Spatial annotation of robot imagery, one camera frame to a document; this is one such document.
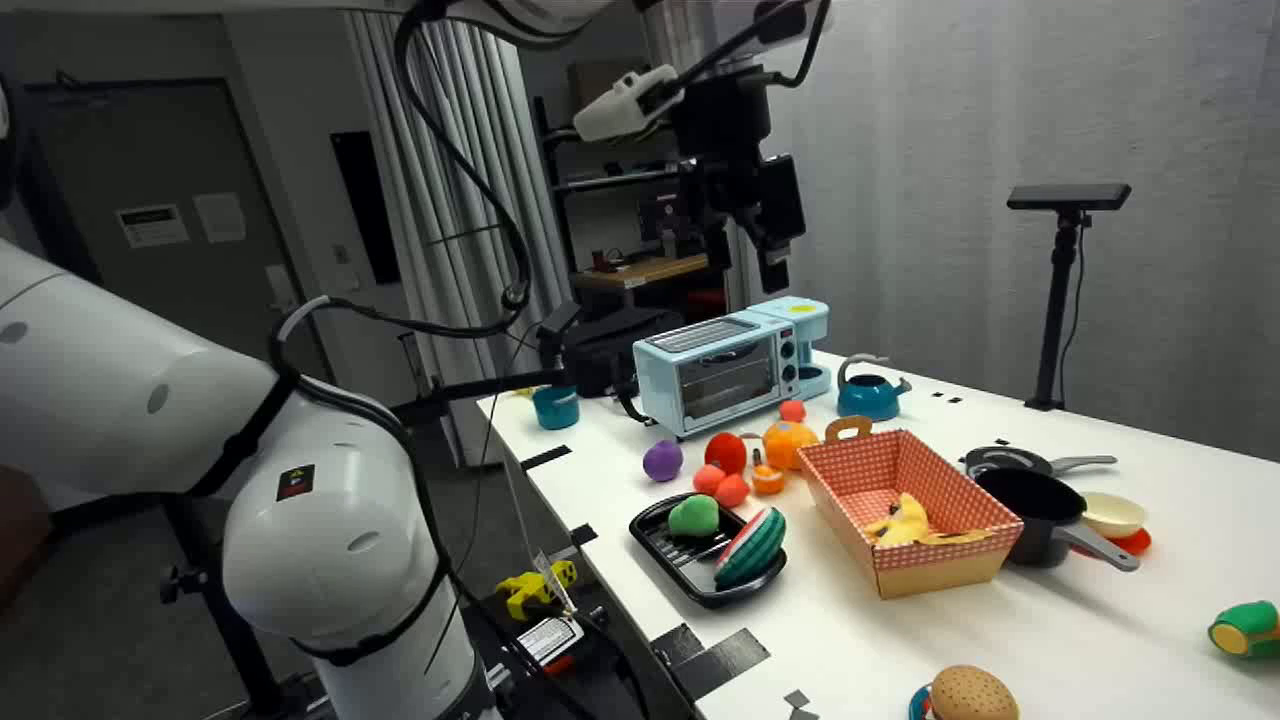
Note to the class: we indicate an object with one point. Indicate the black bag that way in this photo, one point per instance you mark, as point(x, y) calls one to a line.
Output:
point(616, 348)

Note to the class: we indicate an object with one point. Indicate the purple eggplant plush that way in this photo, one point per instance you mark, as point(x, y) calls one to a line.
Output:
point(663, 460)

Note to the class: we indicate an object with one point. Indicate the black tape patch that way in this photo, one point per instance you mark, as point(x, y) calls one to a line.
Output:
point(712, 660)

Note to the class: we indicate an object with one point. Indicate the grey door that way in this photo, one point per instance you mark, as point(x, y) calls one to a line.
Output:
point(146, 146)

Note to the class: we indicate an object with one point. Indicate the black oven tray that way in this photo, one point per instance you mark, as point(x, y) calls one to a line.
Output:
point(674, 556)

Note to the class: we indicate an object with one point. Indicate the cream toy bowl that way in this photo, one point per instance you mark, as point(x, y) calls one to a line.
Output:
point(1114, 515)

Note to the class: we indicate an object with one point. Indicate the orange dotted cardboard box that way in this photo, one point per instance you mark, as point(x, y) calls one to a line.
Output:
point(932, 560)

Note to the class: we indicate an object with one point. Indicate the small white red device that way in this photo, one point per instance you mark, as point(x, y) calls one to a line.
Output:
point(551, 645)

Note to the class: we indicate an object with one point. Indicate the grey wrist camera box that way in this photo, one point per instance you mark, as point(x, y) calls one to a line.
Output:
point(625, 104)

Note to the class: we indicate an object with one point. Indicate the grey toy frying pan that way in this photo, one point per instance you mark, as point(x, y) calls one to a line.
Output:
point(1015, 458)

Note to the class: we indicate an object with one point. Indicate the green pear plush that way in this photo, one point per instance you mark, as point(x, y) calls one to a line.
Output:
point(692, 519)

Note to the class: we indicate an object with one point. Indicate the white pleated curtain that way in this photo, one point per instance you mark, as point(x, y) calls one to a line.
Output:
point(446, 266)

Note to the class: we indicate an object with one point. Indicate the yellow banana plush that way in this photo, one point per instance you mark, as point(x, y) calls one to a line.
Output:
point(913, 521)

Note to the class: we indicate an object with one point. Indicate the black camera stand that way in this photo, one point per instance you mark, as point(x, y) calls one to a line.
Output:
point(1056, 306)

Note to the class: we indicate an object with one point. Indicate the teal cup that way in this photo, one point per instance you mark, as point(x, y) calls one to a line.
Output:
point(557, 411)

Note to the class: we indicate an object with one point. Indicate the red apple plush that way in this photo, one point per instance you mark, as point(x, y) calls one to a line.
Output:
point(725, 452)

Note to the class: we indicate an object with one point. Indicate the light blue toy oven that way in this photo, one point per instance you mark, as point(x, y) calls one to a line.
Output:
point(725, 367)

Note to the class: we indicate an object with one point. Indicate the green lidded toy jar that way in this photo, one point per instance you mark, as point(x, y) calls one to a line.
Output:
point(1245, 629)

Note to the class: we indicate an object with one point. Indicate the small grey bracket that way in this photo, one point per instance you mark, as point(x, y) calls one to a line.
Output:
point(801, 705)

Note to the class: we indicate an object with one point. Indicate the yellow clamp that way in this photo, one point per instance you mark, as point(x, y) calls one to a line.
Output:
point(539, 585)

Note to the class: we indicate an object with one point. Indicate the red strawberry plush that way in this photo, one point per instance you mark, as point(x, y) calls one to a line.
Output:
point(710, 479)
point(735, 491)

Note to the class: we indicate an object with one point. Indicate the black metal stand frame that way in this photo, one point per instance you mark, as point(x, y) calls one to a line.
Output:
point(221, 613)

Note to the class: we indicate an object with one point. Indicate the orange fruit plush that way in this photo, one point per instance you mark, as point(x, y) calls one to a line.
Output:
point(795, 411)

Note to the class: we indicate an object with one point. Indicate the toy burger on plate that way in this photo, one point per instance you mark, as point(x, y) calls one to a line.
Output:
point(970, 697)

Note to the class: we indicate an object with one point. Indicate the dark shelf with boxes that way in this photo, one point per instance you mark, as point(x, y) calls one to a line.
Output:
point(625, 201)

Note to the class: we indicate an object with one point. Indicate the watermelon slice plush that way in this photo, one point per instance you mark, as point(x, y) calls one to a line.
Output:
point(751, 551)

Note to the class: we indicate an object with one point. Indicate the black wall panel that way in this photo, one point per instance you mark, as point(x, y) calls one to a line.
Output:
point(366, 207)

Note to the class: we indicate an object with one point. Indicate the dark bowl with food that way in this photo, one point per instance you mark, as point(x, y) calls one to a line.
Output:
point(1139, 540)

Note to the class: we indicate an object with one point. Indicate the teal toy kettle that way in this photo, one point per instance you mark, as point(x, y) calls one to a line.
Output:
point(871, 395)

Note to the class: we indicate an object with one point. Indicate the grey curtain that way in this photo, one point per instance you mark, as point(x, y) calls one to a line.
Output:
point(932, 163)

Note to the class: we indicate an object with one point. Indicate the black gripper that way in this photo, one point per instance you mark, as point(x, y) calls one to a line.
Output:
point(725, 135)

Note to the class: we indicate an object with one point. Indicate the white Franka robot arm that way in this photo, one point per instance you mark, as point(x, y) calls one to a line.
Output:
point(335, 560)

